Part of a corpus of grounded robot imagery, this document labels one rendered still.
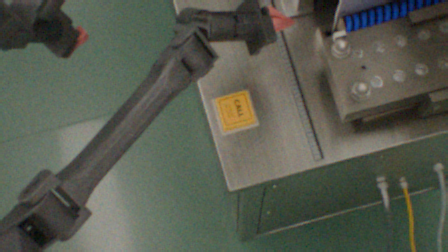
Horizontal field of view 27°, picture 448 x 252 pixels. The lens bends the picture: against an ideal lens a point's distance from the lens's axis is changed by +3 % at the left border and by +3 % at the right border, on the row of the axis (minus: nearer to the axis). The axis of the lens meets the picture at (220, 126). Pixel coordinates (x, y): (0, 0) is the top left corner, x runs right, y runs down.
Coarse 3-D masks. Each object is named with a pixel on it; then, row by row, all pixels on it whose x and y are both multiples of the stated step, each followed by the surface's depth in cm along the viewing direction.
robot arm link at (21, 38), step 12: (24, 0) 159; (36, 0) 159; (48, 0) 160; (60, 0) 161; (24, 12) 159; (36, 12) 159; (48, 12) 161; (12, 36) 155; (24, 36) 158; (12, 48) 158; (24, 48) 161
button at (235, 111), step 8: (224, 96) 189; (232, 96) 189; (240, 96) 189; (248, 96) 189; (216, 104) 189; (224, 104) 188; (232, 104) 188; (240, 104) 188; (248, 104) 188; (224, 112) 188; (232, 112) 188; (240, 112) 188; (248, 112) 188; (224, 120) 187; (232, 120) 187; (240, 120) 187; (248, 120) 187; (224, 128) 187; (232, 128) 188
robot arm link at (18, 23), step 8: (0, 0) 147; (0, 8) 148; (8, 8) 150; (0, 16) 149; (8, 16) 151; (16, 16) 153; (0, 24) 150; (8, 24) 152; (16, 24) 154; (24, 24) 156; (0, 32) 152; (8, 32) 154; (0, 40) 154; (0, 48) 156; (8, 48) 158
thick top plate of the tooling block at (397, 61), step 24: (384, 24) 181; (408, 24) 181; (432, 24) 181; (360, 48) 180; (384, 48) 180; (408, 48) 180; (432, 48) 180; (336, 72) 179; (360, 72) 178; (384, 72) 178; (408, 72) 178; (432, 72) 178; (336, 96) 180; (384, 96) 177; (408, 96) 177
